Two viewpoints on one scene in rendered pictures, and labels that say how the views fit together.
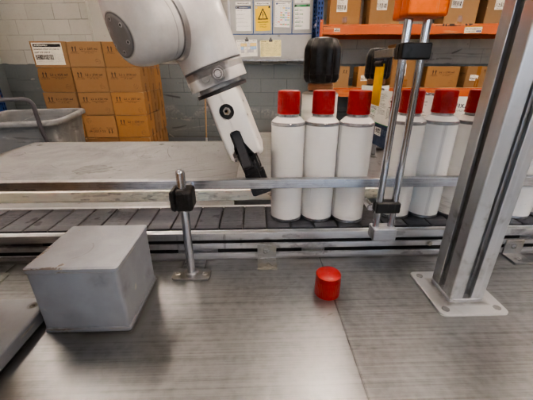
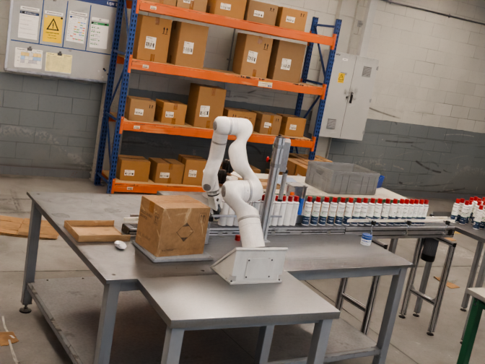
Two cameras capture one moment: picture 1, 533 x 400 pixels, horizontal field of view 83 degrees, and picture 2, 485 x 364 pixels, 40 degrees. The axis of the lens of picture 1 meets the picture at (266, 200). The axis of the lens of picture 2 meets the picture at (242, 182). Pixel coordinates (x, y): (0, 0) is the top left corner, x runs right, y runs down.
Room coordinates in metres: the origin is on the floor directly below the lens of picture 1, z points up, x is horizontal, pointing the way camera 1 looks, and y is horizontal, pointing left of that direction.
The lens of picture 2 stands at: (-2.99, 2.02, 2.03)
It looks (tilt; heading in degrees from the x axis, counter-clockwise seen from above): 12 degrees down; 328
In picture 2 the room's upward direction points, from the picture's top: 10 degrees clockwise
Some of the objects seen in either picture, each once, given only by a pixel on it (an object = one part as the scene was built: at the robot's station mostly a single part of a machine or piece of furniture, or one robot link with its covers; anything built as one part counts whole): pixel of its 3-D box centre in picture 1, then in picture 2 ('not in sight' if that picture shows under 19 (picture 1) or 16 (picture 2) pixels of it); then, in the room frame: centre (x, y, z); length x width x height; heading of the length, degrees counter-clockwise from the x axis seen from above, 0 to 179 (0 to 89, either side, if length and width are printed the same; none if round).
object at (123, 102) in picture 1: (112, 106); not in sight; (3.94, 1.93, 0.70); 1.20 x 0.82 x 1.39; 93
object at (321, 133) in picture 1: (320, 158); (231, 209); (0.47, -0.09, 0.98); 0.05 x 0.05 x 0.20
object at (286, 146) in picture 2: not in sight; (280, 154); (0.40, -0.32, 1.38); 0.17 x 0.10 x 0.19; 147
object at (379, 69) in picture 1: (377, 83); not in sight; (0.46, -0.16, 1.09); 0.03 x 0.01 x 0.06; 2
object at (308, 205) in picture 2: not in sight; (307, 210); (0.49, -0.70, 0.98); 0.05 x 0.05 x 0.20
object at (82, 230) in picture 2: not in sight; (97, 230); (0.44, 0.78, 0.85); 0.30 x 0.26 x 0.04; 92
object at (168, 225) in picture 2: not in sight; (172, 224); (0.16, 0.46, 0.99); 0.30 x 0.24 x 0.27; 97
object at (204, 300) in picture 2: not in sight; (219, 281); (-0.23, 0.33, 0.81); 0.90 x 0.90 x 0.04; 88
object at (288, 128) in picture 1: (287, 158); (224, 209); (0.47, -0.03, 0.98); 0.05 x 0.05 x 0.20
